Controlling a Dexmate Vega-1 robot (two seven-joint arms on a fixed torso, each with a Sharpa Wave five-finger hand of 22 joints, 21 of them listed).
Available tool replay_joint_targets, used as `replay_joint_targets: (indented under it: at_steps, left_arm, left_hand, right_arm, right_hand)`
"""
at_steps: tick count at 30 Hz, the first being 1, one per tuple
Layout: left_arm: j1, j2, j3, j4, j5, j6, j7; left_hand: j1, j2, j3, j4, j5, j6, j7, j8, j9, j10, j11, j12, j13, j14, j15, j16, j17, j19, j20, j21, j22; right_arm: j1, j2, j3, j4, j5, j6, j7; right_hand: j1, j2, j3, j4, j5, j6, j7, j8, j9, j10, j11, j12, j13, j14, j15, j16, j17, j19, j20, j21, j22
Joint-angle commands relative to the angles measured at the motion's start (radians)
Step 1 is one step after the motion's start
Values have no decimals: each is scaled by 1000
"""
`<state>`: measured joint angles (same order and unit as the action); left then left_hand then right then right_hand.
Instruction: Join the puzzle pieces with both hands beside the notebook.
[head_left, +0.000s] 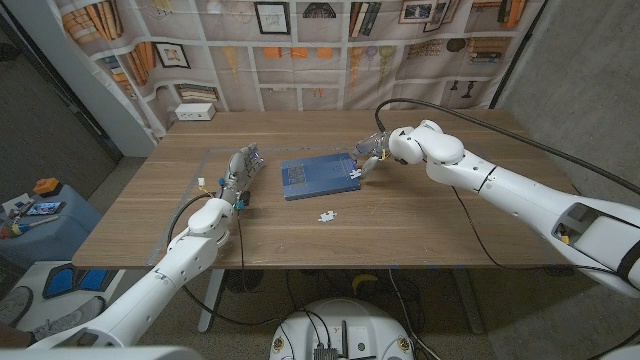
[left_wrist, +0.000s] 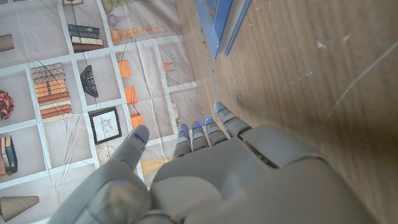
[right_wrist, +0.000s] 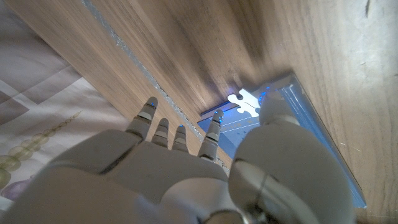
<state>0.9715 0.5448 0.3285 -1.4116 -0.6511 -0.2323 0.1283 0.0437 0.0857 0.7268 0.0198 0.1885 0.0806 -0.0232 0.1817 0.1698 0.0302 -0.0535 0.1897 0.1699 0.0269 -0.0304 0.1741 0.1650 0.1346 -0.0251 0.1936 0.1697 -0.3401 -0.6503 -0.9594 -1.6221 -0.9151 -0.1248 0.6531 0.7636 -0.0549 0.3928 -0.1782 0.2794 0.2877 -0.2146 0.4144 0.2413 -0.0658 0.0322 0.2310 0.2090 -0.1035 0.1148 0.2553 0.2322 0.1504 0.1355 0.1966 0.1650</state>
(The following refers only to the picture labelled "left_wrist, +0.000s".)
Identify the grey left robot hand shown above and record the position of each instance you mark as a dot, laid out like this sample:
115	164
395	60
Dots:
236	180

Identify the blue notebook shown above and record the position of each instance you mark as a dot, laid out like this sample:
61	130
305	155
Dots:
222	25

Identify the printed bookshelf backdrop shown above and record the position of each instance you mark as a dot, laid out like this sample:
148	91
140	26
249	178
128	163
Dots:
93	77

